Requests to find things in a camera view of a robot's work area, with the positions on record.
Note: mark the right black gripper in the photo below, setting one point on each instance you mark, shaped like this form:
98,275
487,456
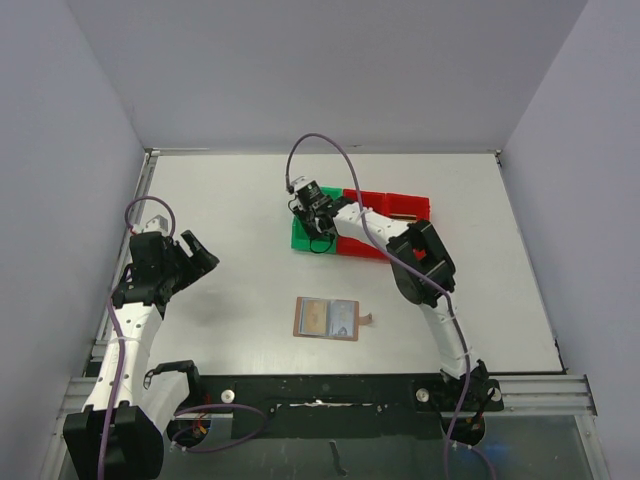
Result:
310,220

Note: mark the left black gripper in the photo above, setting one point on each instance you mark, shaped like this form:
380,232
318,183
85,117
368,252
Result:
197,265

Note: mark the green plastic bin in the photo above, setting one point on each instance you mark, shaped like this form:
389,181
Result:
312,243

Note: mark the tan leather card holder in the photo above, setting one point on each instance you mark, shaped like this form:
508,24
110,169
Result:
360,321

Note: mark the red double plastic bin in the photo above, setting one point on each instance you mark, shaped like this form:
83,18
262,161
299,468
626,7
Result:
384,204

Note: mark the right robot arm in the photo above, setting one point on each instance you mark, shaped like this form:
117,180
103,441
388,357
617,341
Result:
422,268

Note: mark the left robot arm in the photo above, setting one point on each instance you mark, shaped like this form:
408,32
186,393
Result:
118,433

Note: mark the gold card in red bin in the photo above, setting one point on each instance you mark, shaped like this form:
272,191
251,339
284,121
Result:
404,217

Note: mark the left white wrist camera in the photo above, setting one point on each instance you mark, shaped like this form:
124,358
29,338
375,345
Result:
158,223

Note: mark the aluminium left rail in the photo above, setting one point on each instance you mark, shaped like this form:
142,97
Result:
142,188

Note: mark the aluminium rail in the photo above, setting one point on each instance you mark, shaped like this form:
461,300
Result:
142,188
545,395

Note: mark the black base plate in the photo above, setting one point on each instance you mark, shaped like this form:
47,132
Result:
426,406

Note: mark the aluminium front rail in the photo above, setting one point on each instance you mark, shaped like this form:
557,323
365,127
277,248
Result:
545,395

